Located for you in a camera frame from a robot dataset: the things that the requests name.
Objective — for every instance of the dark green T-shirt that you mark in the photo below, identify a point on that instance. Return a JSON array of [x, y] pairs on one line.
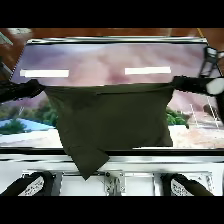
[[113, 116]]

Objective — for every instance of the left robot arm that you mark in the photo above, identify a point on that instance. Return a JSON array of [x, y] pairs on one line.
[[17, 90]]

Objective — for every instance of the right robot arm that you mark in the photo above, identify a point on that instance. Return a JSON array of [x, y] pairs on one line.
[[193, 84]]

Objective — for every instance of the silver frame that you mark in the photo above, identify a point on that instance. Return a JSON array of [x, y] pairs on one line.
[[133, 170]]

